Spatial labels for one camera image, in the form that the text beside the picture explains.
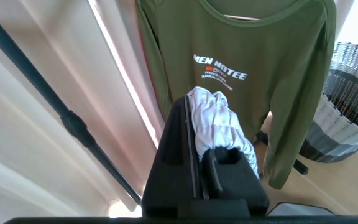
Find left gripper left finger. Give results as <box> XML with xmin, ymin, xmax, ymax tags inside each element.
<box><xmin>141</xmin><ymin>95</ymin><xmax>203</xmax><ymax>218</ymax></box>

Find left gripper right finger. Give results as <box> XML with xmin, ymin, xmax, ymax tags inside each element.
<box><xmin>202</xmin><ymin>146</ymin><xmax>270</xmax><ymax>218</ymax></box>

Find pale grey garment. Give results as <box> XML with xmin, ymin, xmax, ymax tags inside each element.
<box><xmin>185</xmin><ymin>86</ymin><xmax>260</xmax><ymax>180</ymax></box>

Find green printed sleeveless shirt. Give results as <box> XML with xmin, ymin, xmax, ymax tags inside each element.
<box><xmin>135</xmin><ymin>0</ymin><xmax>337</xmax><ymax>190</ymax></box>

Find pink clothes hanger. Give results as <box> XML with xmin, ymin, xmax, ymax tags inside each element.
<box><xmin>223</xmin><ymin>13</ymin><xmax>261</xmax><ymax>22</ymax></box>

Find black clothes rack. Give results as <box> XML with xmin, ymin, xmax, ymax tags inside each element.
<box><xmin>0</xmin><ymin>0</ymin><xmax>310</xmax><ymax>207</ymax></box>

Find white laundry basket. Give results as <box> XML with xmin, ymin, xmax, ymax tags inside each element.
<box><xmin>299</xmin><ymin>41</ymin><xmax>358</xmax><ymax>164</ymax></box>

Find beige curtain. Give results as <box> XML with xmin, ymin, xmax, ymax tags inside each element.
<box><xmin>0</xmin><ymin>0</ymin><xmax>356</xmax><ymax>218</ymax></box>

